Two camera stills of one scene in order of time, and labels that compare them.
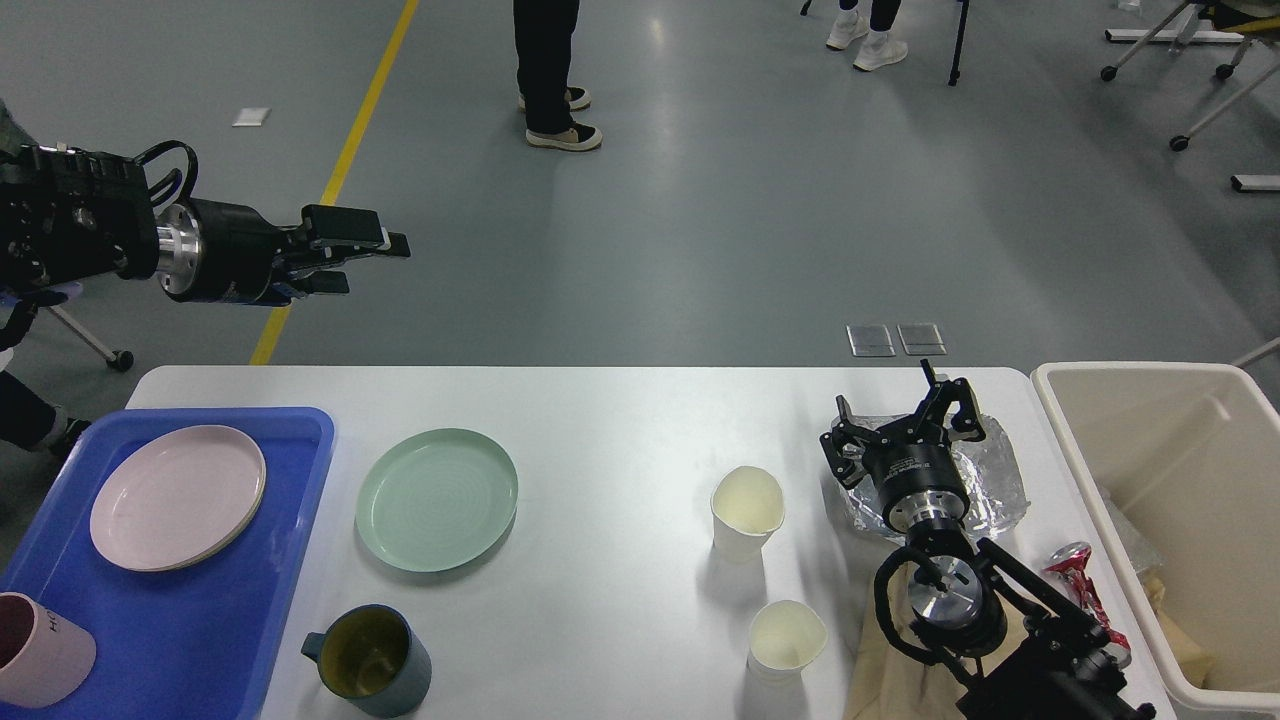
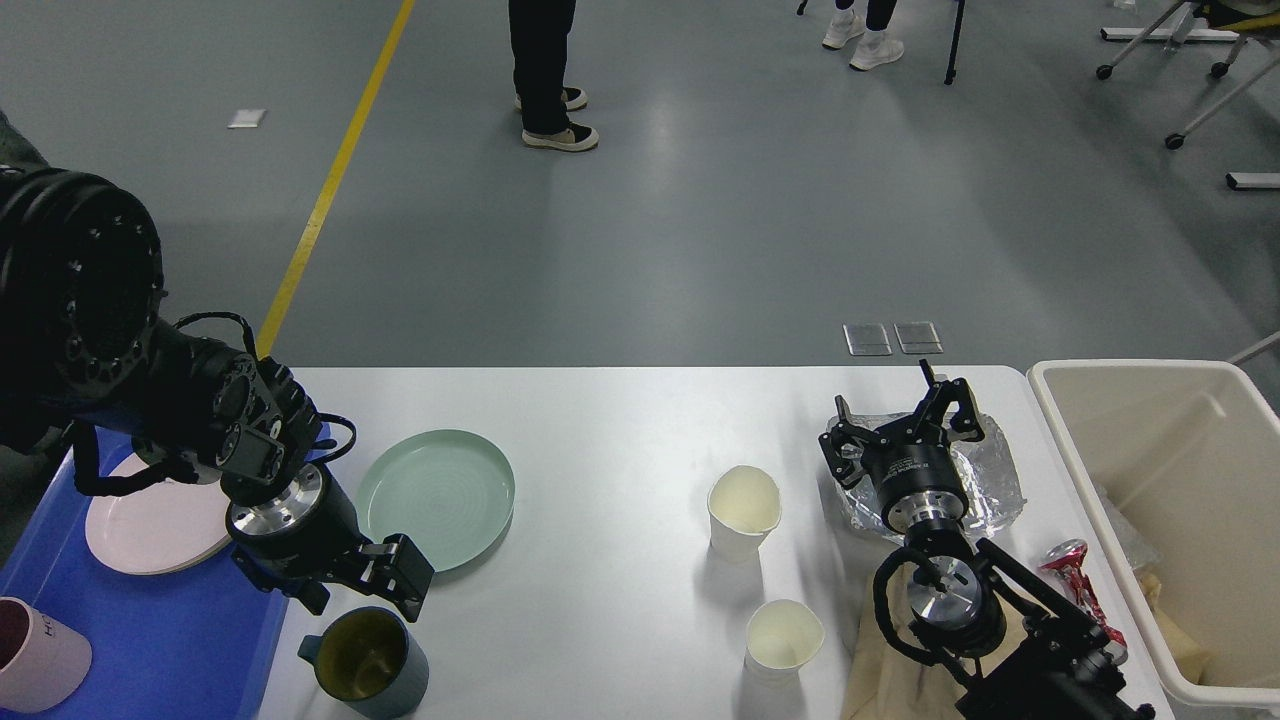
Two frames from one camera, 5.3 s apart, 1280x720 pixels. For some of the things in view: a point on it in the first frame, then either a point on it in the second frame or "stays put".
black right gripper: (903, 467) stays put
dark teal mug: (368, 656) stays put
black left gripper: (216, 251) -> (309, 535)
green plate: (436, 499) stays put
